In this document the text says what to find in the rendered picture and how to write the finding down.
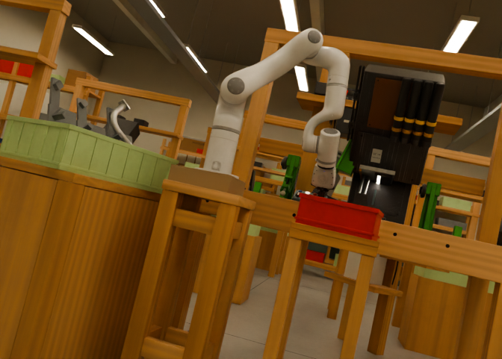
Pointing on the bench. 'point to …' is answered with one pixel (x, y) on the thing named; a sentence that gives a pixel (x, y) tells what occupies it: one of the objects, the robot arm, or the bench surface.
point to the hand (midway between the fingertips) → (321, 194)
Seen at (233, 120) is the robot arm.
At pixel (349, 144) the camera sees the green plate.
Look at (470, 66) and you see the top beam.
